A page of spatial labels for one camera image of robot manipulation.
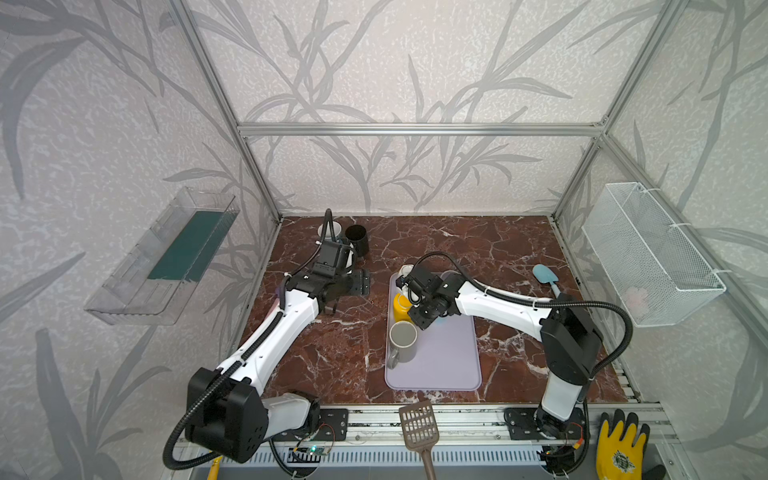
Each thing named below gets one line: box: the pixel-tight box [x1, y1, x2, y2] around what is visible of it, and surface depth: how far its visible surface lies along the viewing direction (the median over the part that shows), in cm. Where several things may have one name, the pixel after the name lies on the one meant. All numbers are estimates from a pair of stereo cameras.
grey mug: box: [387, 320, 418, 369], surface depth 79 cm
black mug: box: [345, 224, 369, 257], surface depth 106 cm
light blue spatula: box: [532, 264, 561, 299], surface depth 104 cm
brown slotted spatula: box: [399, 400, 439, 480], surface depth 73 cm
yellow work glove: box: [596, 409, 665, 480], surface depth 70 cm
